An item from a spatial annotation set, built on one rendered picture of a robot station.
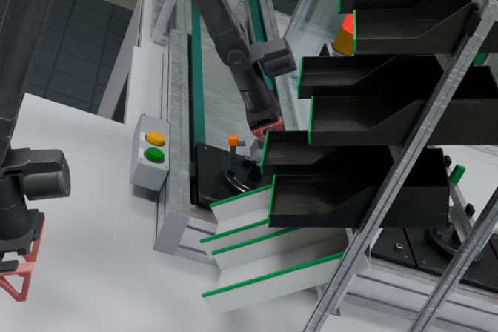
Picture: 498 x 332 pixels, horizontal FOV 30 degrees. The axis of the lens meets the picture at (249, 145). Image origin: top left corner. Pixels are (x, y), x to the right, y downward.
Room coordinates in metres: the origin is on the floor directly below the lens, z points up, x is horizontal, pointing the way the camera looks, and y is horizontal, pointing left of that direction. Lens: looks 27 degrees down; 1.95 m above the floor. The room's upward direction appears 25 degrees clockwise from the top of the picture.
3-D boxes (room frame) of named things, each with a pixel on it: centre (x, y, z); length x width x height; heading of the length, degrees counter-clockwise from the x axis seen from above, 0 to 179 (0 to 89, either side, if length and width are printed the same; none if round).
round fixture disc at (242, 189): (1.75, -0.04, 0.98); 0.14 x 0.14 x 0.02
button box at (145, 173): (1.77, 0.19, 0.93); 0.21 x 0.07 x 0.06; 16
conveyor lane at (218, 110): (2.04, 0.02, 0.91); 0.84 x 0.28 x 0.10; 16
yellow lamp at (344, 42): (1.96, -0.10, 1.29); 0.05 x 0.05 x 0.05
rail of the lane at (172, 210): (1.97, 0.18, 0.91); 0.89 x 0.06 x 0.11; 16
